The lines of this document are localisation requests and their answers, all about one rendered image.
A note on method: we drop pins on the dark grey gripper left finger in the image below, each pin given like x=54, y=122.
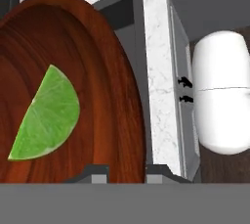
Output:
x=97, y=173

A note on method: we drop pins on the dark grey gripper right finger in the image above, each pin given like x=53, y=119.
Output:
x=156, y=173

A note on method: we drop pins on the brown wooden bowl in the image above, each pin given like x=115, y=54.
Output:
x=107, y=81

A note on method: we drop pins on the grey cupboard door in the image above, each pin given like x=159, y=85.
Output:
x=190, y=136
x=179, y=52

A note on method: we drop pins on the green lemon wedge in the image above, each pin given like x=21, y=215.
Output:
x=49, y=117

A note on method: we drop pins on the white rounded object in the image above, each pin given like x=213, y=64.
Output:
x=221, y=94

